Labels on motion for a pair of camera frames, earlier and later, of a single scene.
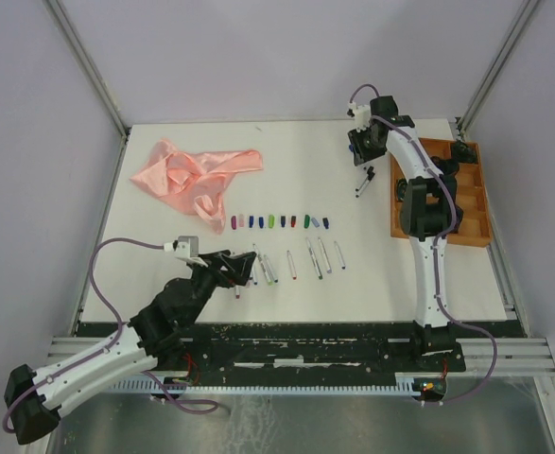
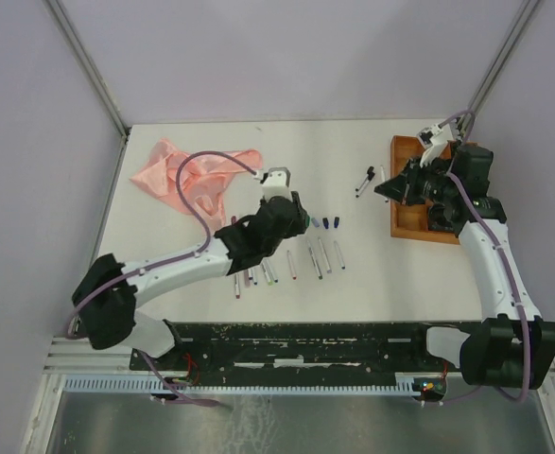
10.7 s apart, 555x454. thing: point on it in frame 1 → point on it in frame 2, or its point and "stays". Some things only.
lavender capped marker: x=324 y=255 stays
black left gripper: x=241 y=264 → x=299 y=224
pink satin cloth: x=182 y=181 stays
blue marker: x=339 y=256 stays
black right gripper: x=358 y=152 → x=396 y=186
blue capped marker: x=270 y=269 stays
